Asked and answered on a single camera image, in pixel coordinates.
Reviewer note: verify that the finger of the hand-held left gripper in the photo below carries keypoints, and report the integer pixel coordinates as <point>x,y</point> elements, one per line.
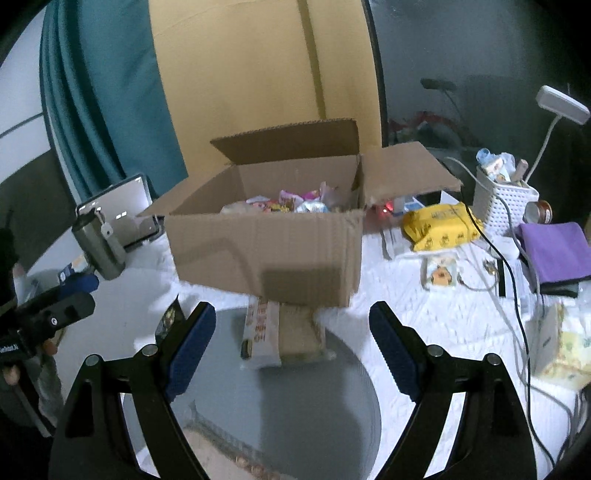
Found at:
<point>78,284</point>
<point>60,314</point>

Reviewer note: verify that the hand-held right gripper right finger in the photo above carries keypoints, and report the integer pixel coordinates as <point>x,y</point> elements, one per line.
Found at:
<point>397,350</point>

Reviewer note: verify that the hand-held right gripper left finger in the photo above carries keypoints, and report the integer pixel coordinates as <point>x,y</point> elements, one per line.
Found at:
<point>191,355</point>

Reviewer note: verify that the beige biscuit packet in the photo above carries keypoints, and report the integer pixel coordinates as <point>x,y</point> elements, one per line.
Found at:
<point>277,334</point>

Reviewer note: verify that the brown cardboard box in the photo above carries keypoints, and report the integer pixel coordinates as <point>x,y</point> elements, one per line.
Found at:
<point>263,249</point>

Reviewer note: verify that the pile of colourful snack packets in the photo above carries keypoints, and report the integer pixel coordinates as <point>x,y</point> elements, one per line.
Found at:
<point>295,202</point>

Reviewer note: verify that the person's left hand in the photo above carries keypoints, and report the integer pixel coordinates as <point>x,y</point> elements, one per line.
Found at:
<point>48,347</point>

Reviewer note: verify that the grey metal bottle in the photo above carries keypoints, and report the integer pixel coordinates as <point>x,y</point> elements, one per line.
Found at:
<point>99,249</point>

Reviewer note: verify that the dark snack packet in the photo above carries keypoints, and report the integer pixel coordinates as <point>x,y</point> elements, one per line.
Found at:
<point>168,321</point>

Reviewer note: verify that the small bear print packet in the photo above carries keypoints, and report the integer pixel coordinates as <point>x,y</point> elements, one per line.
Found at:
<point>439,272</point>

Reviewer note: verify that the grey tablet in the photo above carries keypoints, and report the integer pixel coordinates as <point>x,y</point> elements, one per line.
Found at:
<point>127,201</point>

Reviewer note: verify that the yellow wipes pack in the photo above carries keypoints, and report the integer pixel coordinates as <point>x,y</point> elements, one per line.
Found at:
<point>438,226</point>

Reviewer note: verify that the yellow tissue box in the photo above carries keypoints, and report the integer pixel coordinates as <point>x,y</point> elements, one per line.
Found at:
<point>568,350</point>

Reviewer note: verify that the white plastic basket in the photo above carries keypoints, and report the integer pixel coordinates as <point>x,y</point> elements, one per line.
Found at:
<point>505,207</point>

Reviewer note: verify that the purple cloth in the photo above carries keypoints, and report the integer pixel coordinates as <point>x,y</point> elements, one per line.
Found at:
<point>558,251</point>

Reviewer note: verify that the teal curtain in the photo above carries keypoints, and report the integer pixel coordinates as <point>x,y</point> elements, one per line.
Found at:
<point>106,92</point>

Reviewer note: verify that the brown glass jar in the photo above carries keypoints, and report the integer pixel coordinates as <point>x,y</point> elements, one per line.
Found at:
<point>538,212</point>

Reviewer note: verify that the blue cap bottle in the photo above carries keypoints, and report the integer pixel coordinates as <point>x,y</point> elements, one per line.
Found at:
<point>489,161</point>

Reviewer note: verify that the yellow curtain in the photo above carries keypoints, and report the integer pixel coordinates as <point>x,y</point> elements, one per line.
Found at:
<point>240,69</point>

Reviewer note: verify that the white desk lamp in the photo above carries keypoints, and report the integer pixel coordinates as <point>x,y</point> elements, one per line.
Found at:
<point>561,104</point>

